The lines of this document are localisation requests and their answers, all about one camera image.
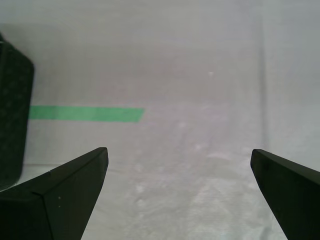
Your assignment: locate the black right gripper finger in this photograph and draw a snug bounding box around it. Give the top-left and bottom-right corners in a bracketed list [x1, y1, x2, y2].
[250, 148, 320, 240]
[0, 146, 109, 240]

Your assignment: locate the long green tape strip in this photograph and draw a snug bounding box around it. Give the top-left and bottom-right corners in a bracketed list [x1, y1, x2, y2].
[28, 105, 146, 124]

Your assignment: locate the black perforated plastic basket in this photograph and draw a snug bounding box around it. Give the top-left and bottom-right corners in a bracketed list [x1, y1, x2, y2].
[0, 32, 35, 192]

